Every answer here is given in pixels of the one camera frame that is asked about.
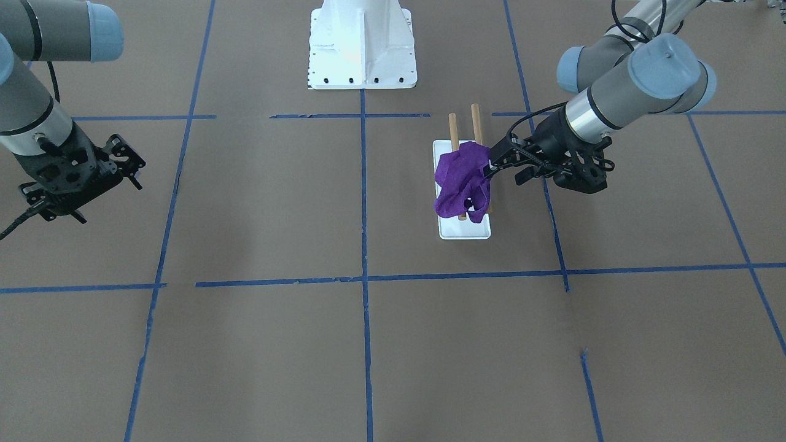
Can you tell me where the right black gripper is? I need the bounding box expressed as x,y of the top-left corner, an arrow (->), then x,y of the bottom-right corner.
14,123 -> 147,224

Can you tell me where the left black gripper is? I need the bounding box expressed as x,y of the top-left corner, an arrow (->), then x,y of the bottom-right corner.
483,106 -> 593,187

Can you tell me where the purple towel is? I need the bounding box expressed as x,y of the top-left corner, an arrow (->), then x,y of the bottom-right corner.
434,142 -> 491,223

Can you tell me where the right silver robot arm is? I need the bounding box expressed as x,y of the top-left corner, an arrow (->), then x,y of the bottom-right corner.
1,1 -> 146,227

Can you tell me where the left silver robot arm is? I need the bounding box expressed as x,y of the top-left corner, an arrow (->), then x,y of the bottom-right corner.
483,1 -> 718,194

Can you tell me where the far wooden rack rod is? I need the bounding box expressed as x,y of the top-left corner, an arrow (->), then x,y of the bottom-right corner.
470,103 -> 493,214

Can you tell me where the wooden rack rod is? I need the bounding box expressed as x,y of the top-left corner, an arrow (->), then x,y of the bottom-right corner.
470,103 -> 493,214
448,113 -> 467,221

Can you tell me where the near wooden rack rod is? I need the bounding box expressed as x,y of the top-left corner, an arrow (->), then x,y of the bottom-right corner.
448,113 -> 467,221

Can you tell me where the white towel rack base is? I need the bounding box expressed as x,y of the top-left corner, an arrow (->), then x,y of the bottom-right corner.
432,139 -> 491,240

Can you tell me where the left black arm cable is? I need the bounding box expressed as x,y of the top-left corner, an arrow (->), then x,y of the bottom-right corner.
507,0 -> 685,179

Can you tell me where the white pedestal column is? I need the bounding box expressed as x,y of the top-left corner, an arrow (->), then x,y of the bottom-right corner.
307,1 -> 418,90

